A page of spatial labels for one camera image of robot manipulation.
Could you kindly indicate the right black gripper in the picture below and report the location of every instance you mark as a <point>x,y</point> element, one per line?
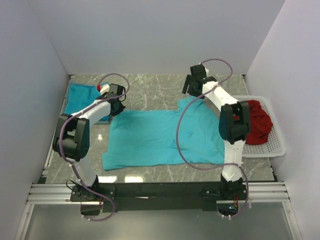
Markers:
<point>189,81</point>

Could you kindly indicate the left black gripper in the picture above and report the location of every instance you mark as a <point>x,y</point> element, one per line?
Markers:
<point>121,108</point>

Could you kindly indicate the turquoise t-shirt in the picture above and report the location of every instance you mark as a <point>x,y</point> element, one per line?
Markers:
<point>164,137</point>

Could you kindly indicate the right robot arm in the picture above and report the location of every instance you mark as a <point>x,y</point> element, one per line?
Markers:
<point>234,126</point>

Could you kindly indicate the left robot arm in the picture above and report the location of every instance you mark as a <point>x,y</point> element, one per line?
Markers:
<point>72,135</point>

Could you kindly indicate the folded teal t-shirt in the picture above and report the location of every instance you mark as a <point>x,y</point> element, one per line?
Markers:
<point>79,96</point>

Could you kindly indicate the red t-shirt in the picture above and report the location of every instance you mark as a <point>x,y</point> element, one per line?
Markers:
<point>261,124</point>

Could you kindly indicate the black base beam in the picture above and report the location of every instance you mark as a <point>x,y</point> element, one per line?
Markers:
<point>144,196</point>

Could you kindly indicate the white plastic basket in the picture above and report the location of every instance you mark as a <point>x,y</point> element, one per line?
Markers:
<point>275,146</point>

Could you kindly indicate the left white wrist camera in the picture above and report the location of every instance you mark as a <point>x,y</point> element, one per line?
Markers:
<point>103,88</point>

